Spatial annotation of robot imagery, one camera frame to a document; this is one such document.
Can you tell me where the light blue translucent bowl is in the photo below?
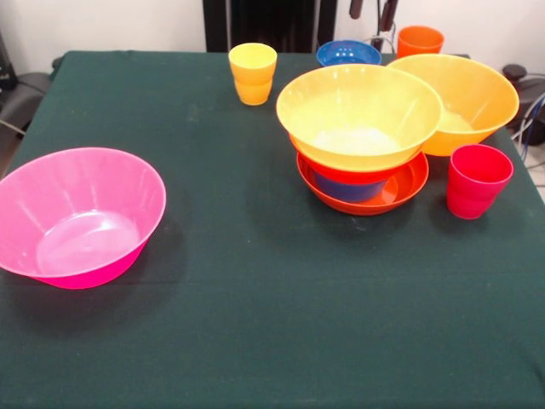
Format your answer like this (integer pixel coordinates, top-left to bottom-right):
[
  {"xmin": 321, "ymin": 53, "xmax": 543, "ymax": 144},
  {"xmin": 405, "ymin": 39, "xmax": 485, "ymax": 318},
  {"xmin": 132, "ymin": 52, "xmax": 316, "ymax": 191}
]
[{"xmin": 313, "ymin": 170, "xmax": 389, "ymax": 204}]

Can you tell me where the dark green tablecloth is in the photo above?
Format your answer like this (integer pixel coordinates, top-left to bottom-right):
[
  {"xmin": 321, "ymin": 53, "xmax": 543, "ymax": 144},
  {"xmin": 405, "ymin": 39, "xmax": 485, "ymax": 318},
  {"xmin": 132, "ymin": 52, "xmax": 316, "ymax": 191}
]
[{"xmin": 0, "ymin": 49, "xmax": 545, "ymax": 409}]

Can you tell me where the yellow plastic cup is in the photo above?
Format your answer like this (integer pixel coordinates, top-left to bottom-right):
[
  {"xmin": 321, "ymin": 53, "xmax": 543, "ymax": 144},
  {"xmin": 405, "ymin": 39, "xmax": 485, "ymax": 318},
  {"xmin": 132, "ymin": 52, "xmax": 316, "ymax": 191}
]
[{"xmin": 227, "ymin": 42, "xmax": 278, "ymax": 107}]

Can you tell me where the orange plastic cup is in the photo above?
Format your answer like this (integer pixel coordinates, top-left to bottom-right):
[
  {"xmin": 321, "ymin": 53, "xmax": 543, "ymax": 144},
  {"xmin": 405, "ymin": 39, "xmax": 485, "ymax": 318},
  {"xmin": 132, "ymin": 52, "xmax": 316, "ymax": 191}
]
[{"xmin": 397, "ymin": 25, "xmax": 445, "ymax": 60}]

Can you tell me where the red plastic bowl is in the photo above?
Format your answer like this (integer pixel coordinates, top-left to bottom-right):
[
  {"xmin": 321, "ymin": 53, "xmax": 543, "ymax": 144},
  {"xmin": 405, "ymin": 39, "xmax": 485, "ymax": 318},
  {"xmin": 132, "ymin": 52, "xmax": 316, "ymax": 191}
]
[
  {"xmin": 296, "ymin": 151, "xmax": 430, "ymax": 216},
  {"xmin": 289, "ymin": 134, "xmax": 427, "ymax": 185}
]

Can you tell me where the tangle of floor cables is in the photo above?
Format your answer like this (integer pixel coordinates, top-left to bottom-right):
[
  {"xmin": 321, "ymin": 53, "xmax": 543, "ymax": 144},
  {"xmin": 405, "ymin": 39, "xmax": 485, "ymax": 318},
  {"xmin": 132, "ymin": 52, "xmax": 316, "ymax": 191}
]
[{"xmin": 510, "ymin": 91, "xmax": 545, "ymax": 148}]

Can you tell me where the large pink plastic bowl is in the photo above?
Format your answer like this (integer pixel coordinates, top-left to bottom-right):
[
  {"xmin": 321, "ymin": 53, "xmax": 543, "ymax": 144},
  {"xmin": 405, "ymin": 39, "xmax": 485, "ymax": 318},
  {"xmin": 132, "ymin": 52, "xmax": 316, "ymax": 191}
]
[{"xmin": 0, "ymin": 147, "xmax": 168, "ymax": 291}]

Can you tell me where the crimson plastic cup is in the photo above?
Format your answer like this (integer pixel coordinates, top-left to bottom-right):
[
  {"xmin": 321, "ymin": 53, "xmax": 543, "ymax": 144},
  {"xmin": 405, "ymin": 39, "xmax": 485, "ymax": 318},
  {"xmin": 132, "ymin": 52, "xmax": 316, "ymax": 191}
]
[{"xmin": 446, "ymin": 143, "xmax": 515, "ymax": 221}]

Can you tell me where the dark blue plastic bowl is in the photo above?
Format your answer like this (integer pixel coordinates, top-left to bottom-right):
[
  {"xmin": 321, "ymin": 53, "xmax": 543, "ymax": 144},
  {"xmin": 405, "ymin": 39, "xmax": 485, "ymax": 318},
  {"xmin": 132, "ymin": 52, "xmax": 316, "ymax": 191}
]
[{"xmin": 315, "ymin": 39, "xmax": 383, "ymax": 68}]

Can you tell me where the black chair base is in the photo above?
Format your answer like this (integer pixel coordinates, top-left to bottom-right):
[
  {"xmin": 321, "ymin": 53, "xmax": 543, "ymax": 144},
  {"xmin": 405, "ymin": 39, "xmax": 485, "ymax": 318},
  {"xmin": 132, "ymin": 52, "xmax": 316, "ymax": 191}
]
[
  {"xmin": 501, "ymin": 63, "xmax": 545, "ymax": 129},
  {"xmin": 0, "ymin": 57, "xmax": 63, "ymax": 134}
]

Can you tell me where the large orange plastic bowl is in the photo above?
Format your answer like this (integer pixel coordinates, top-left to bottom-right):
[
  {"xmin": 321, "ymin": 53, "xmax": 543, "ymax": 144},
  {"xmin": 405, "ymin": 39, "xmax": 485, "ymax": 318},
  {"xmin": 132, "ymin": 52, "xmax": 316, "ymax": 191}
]
[
  {"xmin": 386, "ymin": 53, "xmax": 520, "ymax": 157},
  {"xmin": 275, "ymin": 63, "xmax": 445, "ymax": 173}
]

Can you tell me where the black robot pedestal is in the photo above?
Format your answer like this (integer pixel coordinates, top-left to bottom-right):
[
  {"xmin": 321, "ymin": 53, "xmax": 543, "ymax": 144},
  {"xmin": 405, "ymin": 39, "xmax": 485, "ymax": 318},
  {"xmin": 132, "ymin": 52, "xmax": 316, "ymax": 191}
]
[{"xmin": 203, "ymin": 0, "xmax": 338, "ymax": 55}]

